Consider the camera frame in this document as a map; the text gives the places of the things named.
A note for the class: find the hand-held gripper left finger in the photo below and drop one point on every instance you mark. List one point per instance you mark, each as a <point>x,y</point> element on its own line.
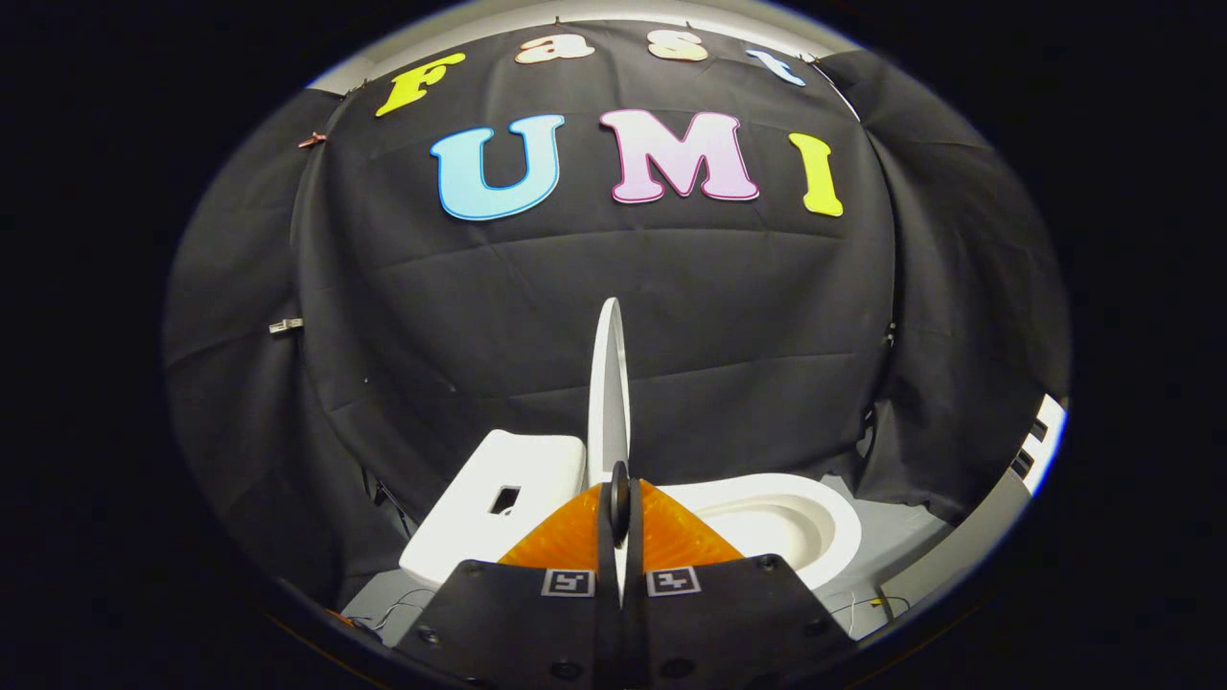
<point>508,623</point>

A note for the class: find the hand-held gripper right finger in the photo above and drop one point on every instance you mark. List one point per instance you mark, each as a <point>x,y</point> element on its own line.
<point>729,623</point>

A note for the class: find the white toilet lid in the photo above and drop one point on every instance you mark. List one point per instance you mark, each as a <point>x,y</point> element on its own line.
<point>609,402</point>

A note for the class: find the white toilet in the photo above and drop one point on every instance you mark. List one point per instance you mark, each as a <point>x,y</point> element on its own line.
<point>498,517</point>

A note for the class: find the grey cabinet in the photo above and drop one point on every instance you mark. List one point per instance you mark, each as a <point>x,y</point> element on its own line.
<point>959,556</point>

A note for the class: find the black backdrop cloth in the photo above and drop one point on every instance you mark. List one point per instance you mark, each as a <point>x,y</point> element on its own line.
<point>594,307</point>

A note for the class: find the white and black shelf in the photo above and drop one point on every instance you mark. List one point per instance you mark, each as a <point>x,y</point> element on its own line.
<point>1040,441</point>

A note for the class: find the silver clip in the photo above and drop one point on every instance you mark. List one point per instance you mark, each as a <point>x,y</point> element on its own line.
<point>286,326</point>

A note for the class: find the copper clip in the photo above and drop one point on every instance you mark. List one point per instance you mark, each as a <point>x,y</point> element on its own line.
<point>312,140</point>

